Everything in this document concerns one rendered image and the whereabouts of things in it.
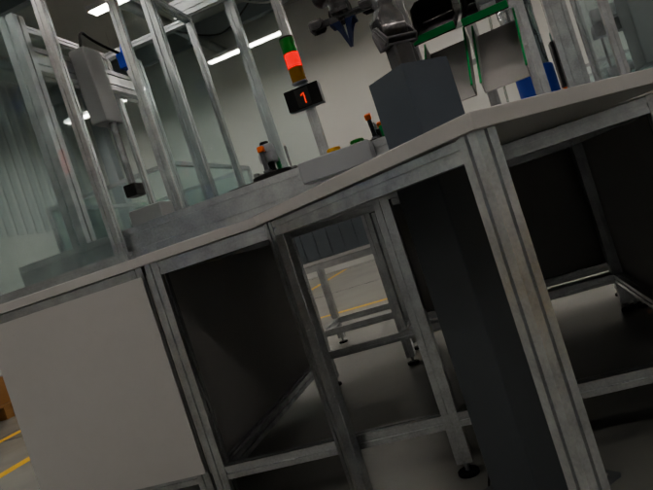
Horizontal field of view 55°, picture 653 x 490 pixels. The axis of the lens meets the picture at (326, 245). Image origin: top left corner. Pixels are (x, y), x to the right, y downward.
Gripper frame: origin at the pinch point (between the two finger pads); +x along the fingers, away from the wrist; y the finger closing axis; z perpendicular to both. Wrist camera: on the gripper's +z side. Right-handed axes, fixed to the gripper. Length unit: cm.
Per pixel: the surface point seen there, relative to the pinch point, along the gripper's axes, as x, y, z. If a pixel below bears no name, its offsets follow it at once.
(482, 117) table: 41, -25, -72
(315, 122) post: 13.2, 23.7, 33.3
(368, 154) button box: 33.4, 3.9, -5.1
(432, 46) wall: -233, -13, 1068
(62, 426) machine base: 83, 125, -4
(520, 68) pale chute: 23.2, -41.1, 12.4
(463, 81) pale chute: 20.7, -25.8, 15.0
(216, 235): 41, 53, -6
